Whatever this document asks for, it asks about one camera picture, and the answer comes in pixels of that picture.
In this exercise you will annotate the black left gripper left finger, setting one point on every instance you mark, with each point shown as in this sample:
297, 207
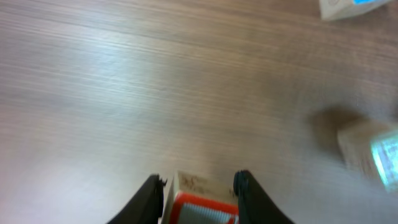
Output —
146, 206

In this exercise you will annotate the blue top wooden block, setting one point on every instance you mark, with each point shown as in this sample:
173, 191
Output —
369, 147

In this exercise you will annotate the red letter A block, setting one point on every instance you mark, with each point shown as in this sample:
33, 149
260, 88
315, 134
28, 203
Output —
195, 199

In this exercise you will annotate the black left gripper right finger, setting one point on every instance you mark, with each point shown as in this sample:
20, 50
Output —
254, 205

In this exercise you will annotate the wooden block blue side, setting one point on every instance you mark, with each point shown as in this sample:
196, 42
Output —
331, 10

